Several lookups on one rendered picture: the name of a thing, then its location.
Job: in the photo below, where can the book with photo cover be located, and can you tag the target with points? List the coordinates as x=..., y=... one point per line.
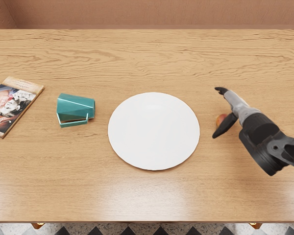
x=11, y=104

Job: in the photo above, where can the white round plate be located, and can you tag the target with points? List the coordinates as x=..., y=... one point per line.
x=154, y=131

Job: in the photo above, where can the teal faceted mug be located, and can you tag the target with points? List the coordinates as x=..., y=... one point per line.
x=74, y=109

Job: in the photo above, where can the small red yellow fruit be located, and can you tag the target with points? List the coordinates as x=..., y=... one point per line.
x=220, y=120

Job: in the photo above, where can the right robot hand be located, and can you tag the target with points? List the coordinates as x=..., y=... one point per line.
x=238, y=105

